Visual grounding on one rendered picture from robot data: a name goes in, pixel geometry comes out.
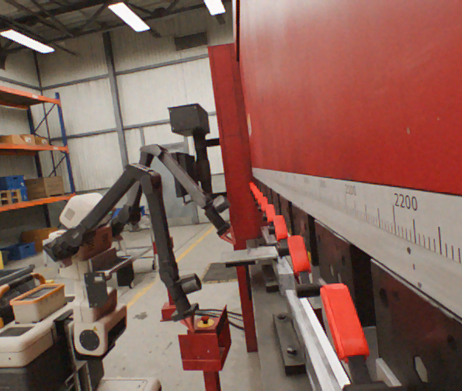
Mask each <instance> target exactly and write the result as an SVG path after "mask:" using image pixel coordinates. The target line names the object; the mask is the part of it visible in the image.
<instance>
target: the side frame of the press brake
mask: <svg viewBox="0 0 462 391"><path fill-rule="evenodd" d="M207 50H208V57H209V63H210V75H211V82H212V88H213V95H214V101H215V106H216V114H217V126H218V132H219V139H220V146H221V157H222V164H223V170H224V183H225V188H226V196H227V201H229V202H230V204H231V206H230V207H229V214H230V221H231V225H232V228H233V231H234V236H235V240H236V241H235V243H236V244H235V245H233V246H234V251H236V250H244V249H247V244H246V241H247V240H254V239H255V237H258V236H260V237H262V228H261V227H267V226H269V228H270V225H269V224H268V222H267V221H262V216H264V214H263V213H260V212H258V207H260V206H256V205H255V202H257V201H253V198H255V197H252V194H251V193H250V191H251V189H250V184H249V183H250V182H253V184H254V185H255V177H254V176H253V175H252V162H251V155H250V148H249V142H248V129H247V123H246V115H245V102H243V95H242V88H241V75H240V69H239V61H236V58H235V51H234V43H224V44H219V45H213V46H208V47H207ZM255 186H256V185H255ZM236 272H237V277H238V290H239V297H240V303H241V315H242V321H243V328H244V329H245V331H244V334H245V340H246V347H247V352H253V351H258V348H257V341H256V333H255V319H254V312H253V303H252V300H251V301H248V288H247V282H246V275H245V266H244V265H240V266H236ZM307 300H308V299H307ZM308 302H309V300H308ZM309 303H310V302H309ZM310 305H311V304H310ZM311 308H312V310H313V312H314V315H315V316H316V318H317V319H318V322H320V324H321V327H322V329H323V331H324V332H325V335H326V336H328V335H327V333H326V329H325V323H324V320H323V316H322V308H317V309H314V308H313V307H312V305H311Z"/></svg>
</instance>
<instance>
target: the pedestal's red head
mask: <svg viewBox="0 0 462 391"><path fill-rule="evenodd" d="M226 306H227V304H225V305H224V309H223V311H222V313H221V315H220V317H210V318H209V319H211V320H213V321H214V324H213V325H211V326H210V327H198V326H197V324H198V322H199V321H200V320H201V318H195V319H194V325H195V332H194V333H193V332H192V331H191V330H190V329H189V328H188V329H187V334H178V339H179V348H180V354H181V360H182V370H183V371H220V372H221V371H222V370H223V367H224V363H225V360H226V357H227V355H228V351H229V348H231V344H232V341H231V329H229V327H230V323H228V315H227V307H226Z"/></svg>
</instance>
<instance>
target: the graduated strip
mask: <svg viewBox="0 0 462 391"><path fill-rule="evenodd" d="M252 172H254V173H256V174H257V175H261V176H263V177H265V178H268V179H270V181H273V182H276V183H279V184H281V185H283V186H286V187H287V188H290V189H293V190H295V191H298V192H300V193H302V194H305V195H306V196H308V197H311V198H312V199H315V200H318V201H320V202H323V203H325V204H327V205H330V206H332V207H335V208H337V209H338V210H340V211H343V212H344V213H347V214H350V215H352V216H355V217H357V218H359V219H361V220H365V221H367V222H369V223H370V224H372V225H374V226H376V227H379V228H382V229H384V230H387V231H389V232H391V233H393V234H396V235H398V236H401V237H403V238H406V240H409V241H411V242H413V243H416V244H419V245H421V246H423V247H426V248H428V249H429V250H433V251H435V252H438V253H440V254H441V255H442V256H445V257H447V258H451V259H453V260H454V261H458V262H460V263H461V264H462V198H459V197H453V196H447V195H437V194H436V193H430V192H420V191H412V190H407V189H396V188H390V187H384V186H378V185H368V184H361V183H355V182H344V181H339V180H338V179H332V178H322V177H315V176H310V175H299V174H293V173H286V172H281V171H270V170H264V169H258V168H252Z"/></svg>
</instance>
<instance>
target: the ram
mask: <svg viewBox="0 0 462 391"><path fill-rule="evenodd" d="M239 69H240V75H241V88H242V95H243V102H245V115H246V123H247V129H248V125H249V126H250V123H251V130H252V132H251V130H250V127H249V129H248V142H249V148H250V155H251V162H252V168H258V169H264V170H270V171H281V172H286V173H293V174H299V175H310V176H315V177H322V178H332V179H338V180H339V181H344V182H355V183H361V184H368V185H378V186H384V187H390V188H396V189H407V190H412V191H420V192H430V193H436V194H437V195H442V196H453V197H459V198H462V0H240V35H239ZM248 114H249V116H250V123H248V118H249V116H248ZM249 131H250V132H251V135H250V136H249ZM252 175H253V176H254V177H256V178H257V179H259V181H261V182H262V183H264V184H265V185H267V186H269V187H270V188H271V189H274V190H275V191H277V192H278V193H279V194H281V196H282V197H284V198H285V199H287V200H290V201H291V202H292V203H294V204H295V205H297V206H299V207H300V208H301V209H302V210H303V211H305V212H306V213H308V214H310V215H311V216H313V217H314V218H315V219H317V220H320V221H321V222H323V224H324V225H326V226H327V227H328V228H330V229H331V230H334V231H335V232H336V233H338V234H340V235H341V236H343V237H344V238H345V239H346V240H347V241H349V242H351V243H352V244H354V245H356V246H357V247H358V248H360V249H361V250H363V251H365V252H366V253H368V255H370V256H371V257H372V258H374V259H376V260H377V261H379V262H380V263H382V264H384V265H386V266H387V267H389V269H390V270H392V271H393V272H394V273H396V274H397V275H400V276H401V277H402V278H404V279H406V280H407V281H409V282H410V283H411V284H412V285H413V286H416V287H417V288H418V289H420V290H422V291H423V292H424V293H426V294H427V295H429V296H431V297H432V298H434V299H436V301H437V302H439V303H440V304H442V305H443V306H445V307H446V308H447V309H449V310H452V311H453V312H455V313H456V314H457V315H458V316H459V317H461V318H462V264H461V263H460V262H458V261H454V260H453V259H451V258H447V257H445V256H442V255H441V254H440V253H438V252H435V251H433V250H429V249H428V248H426V247H423V246H421V245H419V244H416V243H413V242H411V241H409V240H406V238H403V237H401V236H398V235H396V234H393V233H391V232H389V231H387V230H384V229H382V228H379V227H376V226H374V225H372V224H370V223H369V222H367V221H365V220H361V219H359V218H357V217H355V216H352V215H350V214H347V213H344V212H343V211H340V210H338V209H337V208H335V207H332V206H330V205H327V204H325V203H323V202H320V201H318V200H315V199H312V198H311V197H308V196H306V195H305V194H302V193H300V192H298V191H295V190H293V189H290V188H287V187H286V186H283V185H281V184H279V183H276V182H273V181H270V179H268V178H265V177H263V176H261V175H257V174H256V173H254V172H252Z"/></svg>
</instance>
